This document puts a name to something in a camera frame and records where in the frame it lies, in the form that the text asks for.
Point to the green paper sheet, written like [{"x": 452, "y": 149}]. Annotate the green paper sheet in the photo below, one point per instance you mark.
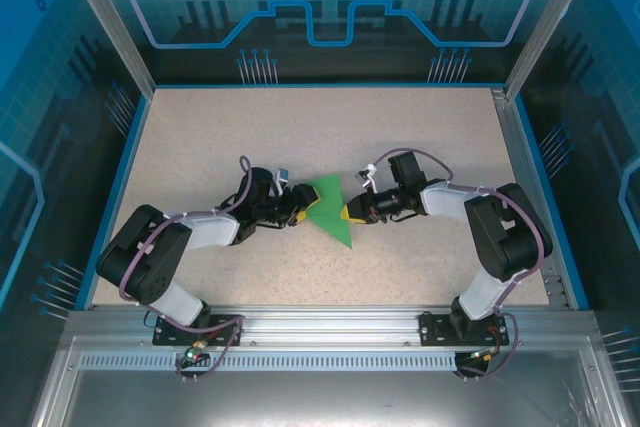
[{"x": 330, "y": 207}]

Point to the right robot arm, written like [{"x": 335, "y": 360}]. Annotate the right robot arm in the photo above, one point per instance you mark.
[{"x": 505, "y": 237}]

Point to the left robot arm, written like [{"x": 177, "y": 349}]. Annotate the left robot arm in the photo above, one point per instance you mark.
[{"x": 145, "y": 257}]

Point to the metal tray panel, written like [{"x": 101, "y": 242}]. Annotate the metal tray panel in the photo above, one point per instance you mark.
[{"x": 325, "y": 397}]

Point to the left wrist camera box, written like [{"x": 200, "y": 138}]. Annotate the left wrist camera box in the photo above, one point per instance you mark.
[{"x": 283, "y": 174}]

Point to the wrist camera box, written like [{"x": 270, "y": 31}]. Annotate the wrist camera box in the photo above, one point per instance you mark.
[
  {"x": 283, "y": 174},
  {"x": 369, "y": 174}
]

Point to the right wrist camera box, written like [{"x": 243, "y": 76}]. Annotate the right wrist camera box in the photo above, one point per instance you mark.
[{"x": 369, "y": 174}]

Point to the aluminium mounting rail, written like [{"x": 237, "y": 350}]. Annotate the aluminium mounting rail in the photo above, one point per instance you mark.
[{"x": 325, "y": 327}]

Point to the blue table border frame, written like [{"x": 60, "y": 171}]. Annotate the blue table border frame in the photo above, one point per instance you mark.
[{"x": 325, "y": 85}]

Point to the aluminium side rail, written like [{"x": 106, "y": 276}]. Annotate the aluminium side rail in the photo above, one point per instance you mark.
[{"x": 529, "y": 187}]

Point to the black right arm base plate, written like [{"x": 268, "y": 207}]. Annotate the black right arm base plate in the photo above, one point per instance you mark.
[{"x": 432, "y": 329}]

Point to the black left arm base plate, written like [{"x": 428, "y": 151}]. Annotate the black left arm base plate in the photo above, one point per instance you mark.
[{"x": 161, "y": 338}]

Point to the aluminium frame post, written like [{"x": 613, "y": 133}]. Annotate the aluminium frame post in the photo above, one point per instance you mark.
[
  {"x": 547, "y": 22},
  {"x": 111, "y": 27}
]

